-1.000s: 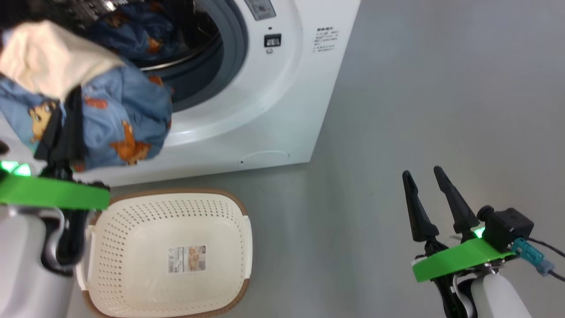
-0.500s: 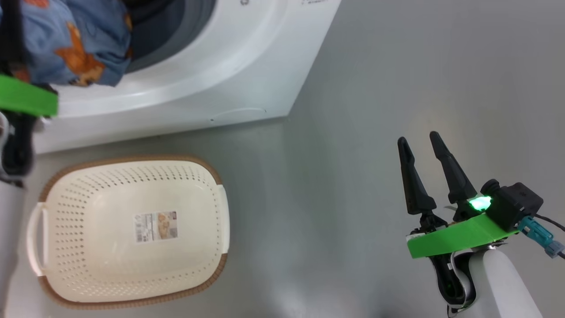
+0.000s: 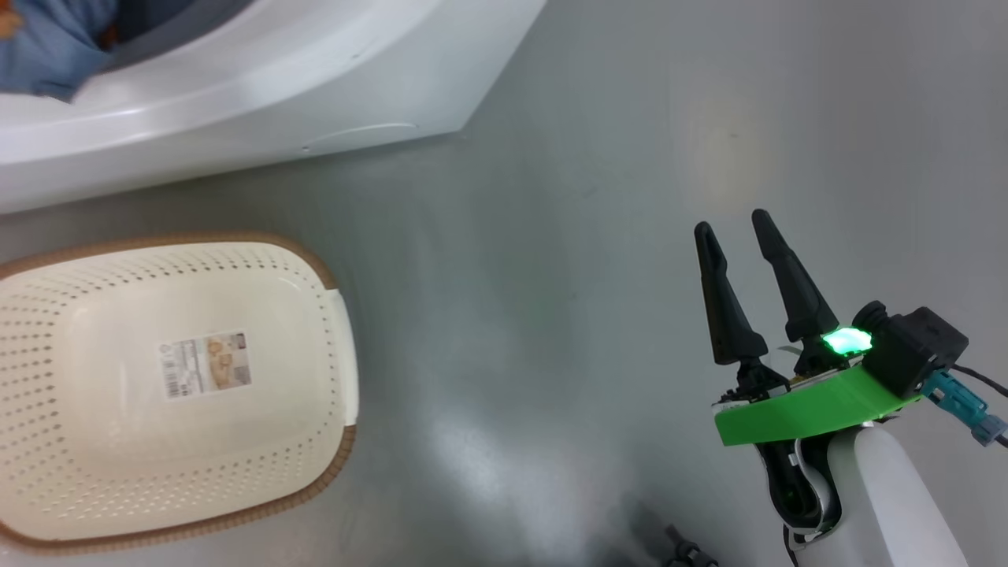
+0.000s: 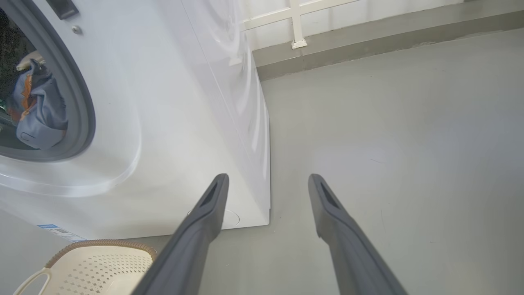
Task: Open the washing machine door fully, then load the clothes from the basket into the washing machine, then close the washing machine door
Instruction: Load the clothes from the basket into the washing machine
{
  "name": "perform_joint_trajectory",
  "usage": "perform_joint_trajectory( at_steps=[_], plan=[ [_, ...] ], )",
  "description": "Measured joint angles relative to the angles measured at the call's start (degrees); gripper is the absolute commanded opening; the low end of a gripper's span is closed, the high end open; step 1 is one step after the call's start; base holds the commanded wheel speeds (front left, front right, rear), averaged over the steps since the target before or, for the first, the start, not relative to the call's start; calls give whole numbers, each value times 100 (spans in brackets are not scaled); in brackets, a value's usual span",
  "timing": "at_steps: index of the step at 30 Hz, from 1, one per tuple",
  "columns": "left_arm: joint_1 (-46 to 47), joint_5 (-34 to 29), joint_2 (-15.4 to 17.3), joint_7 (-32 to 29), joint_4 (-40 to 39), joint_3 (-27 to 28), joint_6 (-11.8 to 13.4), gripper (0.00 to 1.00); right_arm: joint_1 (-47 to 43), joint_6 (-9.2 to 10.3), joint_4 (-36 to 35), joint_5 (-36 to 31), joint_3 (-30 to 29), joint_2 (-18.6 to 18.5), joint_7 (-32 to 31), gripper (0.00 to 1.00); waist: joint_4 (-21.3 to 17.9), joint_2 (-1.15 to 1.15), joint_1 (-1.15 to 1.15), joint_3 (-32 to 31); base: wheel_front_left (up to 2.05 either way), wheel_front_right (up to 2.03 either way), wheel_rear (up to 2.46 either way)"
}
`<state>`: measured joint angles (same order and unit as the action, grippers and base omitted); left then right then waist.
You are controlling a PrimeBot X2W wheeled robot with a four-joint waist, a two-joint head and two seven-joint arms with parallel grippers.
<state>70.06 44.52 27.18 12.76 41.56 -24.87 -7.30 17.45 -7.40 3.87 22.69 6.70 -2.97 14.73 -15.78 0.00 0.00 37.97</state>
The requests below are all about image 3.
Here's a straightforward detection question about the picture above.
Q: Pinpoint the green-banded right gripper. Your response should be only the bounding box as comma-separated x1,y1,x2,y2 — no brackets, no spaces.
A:
693,209,923,448

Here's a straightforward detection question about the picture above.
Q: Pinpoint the blue cartoon print garment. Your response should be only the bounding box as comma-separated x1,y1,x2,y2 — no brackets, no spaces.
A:
0,0,120,103

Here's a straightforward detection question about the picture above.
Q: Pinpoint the white Hisense washing machine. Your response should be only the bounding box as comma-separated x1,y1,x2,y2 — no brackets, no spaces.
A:
0,0,548,215

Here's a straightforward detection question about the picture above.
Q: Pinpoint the grey rubber door gasket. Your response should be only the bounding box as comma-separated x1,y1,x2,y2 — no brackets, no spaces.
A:
101,0,257,73

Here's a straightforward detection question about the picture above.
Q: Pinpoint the round white filter cover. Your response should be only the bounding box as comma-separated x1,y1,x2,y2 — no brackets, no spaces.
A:
302,122,420,155

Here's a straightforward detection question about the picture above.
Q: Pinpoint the basket product label sticker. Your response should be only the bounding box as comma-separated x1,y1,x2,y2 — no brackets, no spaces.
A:
160,331,253,400

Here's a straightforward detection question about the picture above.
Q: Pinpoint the cream perforated laundry basket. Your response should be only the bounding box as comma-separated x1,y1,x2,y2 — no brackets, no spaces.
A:
0,232,361,552

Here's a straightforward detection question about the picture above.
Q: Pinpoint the teal camera cable connector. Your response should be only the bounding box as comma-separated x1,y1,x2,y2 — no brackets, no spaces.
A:
921,370,1008,447

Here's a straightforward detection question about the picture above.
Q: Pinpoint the thin black camera cable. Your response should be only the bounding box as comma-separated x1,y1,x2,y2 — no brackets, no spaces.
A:
949,364,1008,398

